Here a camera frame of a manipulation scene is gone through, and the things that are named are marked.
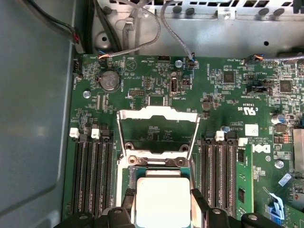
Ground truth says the CPU socket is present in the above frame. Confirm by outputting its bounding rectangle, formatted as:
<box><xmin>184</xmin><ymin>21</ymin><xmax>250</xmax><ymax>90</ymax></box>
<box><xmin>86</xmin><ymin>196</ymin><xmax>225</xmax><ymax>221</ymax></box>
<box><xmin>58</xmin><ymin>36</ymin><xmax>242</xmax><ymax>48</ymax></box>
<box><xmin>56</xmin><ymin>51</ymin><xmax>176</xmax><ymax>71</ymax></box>
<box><xmin>115</xmin><ymin>152</ymin><xmax>199</xmax><ymax>228</ymax></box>

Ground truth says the round coin battery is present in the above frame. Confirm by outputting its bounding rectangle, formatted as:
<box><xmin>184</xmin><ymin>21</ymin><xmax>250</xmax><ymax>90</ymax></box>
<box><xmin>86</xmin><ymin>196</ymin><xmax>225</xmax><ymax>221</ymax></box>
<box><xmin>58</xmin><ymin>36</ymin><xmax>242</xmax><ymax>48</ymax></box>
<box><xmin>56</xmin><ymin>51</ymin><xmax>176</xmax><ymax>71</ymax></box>
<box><xmin>98</xmin><ymin>69</ymin><xmax>120</xmax><ymax>93</ymax></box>

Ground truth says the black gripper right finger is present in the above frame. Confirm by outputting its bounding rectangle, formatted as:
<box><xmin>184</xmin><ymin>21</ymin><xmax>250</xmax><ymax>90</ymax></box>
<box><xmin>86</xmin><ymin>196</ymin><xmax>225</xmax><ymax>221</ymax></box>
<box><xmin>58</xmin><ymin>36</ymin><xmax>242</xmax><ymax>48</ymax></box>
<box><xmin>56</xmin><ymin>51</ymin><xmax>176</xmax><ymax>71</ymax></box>
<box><xmin>191</xmin><ymin>189</ymin><xmax>274</xmax><ymax>228</ymax></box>

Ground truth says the grey sleeved cable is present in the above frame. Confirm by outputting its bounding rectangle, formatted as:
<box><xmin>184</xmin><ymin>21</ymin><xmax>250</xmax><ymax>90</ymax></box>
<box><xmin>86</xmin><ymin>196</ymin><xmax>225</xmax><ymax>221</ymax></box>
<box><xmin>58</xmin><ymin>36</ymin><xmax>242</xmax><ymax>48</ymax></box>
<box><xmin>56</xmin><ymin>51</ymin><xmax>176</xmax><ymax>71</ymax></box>
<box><xmin>161</xmin><ymin>0</ymin><xmax>193</xmax><ymax>59</ymax></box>
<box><xmin>101</xmin><ymin>6</ymin><xmax>162</xmax><ymax>59</ymax></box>

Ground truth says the green RAM stick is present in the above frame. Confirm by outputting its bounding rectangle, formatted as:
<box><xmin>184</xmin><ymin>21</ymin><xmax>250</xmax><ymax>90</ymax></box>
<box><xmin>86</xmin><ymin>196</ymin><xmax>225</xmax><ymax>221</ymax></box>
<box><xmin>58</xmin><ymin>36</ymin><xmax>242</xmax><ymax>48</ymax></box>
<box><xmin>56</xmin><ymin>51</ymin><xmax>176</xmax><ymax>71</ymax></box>
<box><xmin>236</xmin><ymin>143</ymin><xmax>255</xmax><ymax>216</ymax></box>

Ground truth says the black cable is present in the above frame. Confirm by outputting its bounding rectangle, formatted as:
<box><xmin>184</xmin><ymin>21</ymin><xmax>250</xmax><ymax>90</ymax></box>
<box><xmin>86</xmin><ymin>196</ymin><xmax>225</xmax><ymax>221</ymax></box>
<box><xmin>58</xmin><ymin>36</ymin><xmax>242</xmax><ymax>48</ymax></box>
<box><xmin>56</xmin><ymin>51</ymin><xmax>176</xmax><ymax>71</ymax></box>
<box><xmin>94</xmin><ymin>0</ymin><xmax>121</xmax><ymax>52</ymax></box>

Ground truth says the silver chipset heat sink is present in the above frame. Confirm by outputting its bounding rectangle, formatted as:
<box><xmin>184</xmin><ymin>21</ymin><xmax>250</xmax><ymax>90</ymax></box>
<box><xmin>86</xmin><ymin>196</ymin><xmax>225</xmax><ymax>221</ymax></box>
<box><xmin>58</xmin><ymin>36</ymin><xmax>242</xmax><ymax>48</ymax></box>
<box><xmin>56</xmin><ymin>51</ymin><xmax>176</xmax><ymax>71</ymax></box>
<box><xmin>292</xmin><ymin>129</ymin><xmax>304</xmax><ymax>172</ymax></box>

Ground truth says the black open PC case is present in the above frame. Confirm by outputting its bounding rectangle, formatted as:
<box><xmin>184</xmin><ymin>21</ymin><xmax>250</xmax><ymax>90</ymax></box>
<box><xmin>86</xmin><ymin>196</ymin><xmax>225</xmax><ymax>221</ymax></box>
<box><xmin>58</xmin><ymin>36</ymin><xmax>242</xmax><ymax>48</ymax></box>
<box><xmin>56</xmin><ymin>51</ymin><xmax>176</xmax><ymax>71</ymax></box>
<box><xmin>0</xmin><ymin>0</ymin><xmax>304</xmax><ymax>228</ymax></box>

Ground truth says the blue board connector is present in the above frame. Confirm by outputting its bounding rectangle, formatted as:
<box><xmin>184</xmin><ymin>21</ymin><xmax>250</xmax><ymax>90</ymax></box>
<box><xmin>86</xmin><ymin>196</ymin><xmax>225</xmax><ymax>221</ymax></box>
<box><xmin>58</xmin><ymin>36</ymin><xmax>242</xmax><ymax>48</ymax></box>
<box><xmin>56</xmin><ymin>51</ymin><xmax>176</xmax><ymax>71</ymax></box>
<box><xmin>267</xmin><ymin>193</ymin><xmax>285</xmax><ymax>228</ymax></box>

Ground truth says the black wire bundle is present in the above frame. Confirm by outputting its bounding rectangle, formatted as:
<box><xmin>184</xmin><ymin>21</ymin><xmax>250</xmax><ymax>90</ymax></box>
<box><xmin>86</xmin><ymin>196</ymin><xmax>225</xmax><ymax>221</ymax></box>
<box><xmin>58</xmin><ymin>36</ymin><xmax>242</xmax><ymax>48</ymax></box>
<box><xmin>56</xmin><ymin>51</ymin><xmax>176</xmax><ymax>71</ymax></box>
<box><xmin>23</xmin><ymin>0</ymin><xmax>86</xmax><ymax>54</ymax></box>

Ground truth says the metal socket cover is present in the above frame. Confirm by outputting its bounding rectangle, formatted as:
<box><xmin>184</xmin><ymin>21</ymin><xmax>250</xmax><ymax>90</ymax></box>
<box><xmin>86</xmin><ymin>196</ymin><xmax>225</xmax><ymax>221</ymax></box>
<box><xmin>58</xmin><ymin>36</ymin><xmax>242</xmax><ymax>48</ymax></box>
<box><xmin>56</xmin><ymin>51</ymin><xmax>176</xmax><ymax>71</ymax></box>
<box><xmin>116</xmin><ymin>105</ymin><xmax>200</xmax><ymax>164</ymax></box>

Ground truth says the black RAM slot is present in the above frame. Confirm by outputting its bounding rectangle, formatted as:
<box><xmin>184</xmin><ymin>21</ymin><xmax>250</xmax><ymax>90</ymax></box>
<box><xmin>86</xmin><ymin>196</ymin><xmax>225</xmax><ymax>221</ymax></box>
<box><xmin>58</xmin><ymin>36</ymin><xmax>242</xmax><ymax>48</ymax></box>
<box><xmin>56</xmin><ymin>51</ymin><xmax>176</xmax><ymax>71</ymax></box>
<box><xmin>67</xmin><ymin>127</ymin><xmax>84</xmax><ymax>216</ymax></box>
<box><xmin>223</xmin><ymin>132</ymin><xmax>238</xmax><ymax>217</ymax></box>
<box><xmin>91</xmin><ymin>128</ymin><xmax>105</xmax><ymax>216</ymax></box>
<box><xmin>211</xmin><ymin>130</ymin><xmax>225</xmax><ymax>216</ymax></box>
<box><xmin>199</xmin><ymin>137</ymin><xmax>212</xmax><ymax>214</ymax></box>
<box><xmin>101</xmin><ymin>123</ymin><xmax>115</xmax><ymax>214</ymax></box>
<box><xmin>79</xmin><ymin>134</ymin><xmax>95</xmax><ymax>216</ymax></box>

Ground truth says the grey metal cable clip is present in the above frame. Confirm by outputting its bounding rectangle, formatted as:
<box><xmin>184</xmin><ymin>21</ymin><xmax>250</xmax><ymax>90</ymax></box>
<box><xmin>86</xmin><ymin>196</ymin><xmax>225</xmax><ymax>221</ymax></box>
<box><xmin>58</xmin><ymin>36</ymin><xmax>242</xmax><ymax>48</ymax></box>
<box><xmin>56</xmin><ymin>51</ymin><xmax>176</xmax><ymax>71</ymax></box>
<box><xmin>122</xmin><ymin>17</ymin><xmax>135</xmax><ymax>52</ymax></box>

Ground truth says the silver CPU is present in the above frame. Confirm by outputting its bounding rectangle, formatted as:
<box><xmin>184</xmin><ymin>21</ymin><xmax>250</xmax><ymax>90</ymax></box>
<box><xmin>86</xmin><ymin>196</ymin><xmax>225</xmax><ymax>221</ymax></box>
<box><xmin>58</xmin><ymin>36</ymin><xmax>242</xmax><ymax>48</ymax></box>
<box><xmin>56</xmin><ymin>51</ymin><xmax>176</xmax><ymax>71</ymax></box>
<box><xmin>129</xmin><ymin>166</ymin><xmax>202</xmax><ymax>228</ymax></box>

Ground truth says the green motherboard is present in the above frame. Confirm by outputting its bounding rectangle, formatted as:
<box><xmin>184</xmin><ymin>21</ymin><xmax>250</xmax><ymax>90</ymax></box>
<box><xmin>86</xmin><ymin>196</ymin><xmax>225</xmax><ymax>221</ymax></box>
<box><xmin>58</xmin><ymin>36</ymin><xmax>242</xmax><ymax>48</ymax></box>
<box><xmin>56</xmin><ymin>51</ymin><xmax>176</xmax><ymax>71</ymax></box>
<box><xmin>61</xmin><ymin>54</ymin><xmax>304</xmax><ymax>228</ymax></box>

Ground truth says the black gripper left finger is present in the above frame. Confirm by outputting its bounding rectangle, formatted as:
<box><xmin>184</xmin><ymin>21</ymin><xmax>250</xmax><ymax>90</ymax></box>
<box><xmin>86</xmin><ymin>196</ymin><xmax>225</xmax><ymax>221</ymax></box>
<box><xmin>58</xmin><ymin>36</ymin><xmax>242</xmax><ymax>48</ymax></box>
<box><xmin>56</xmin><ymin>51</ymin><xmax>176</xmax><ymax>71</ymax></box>
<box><xmin>60</xmin><ymin>189</ymin><xmax>138</xmax><ymax>228</ymax></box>

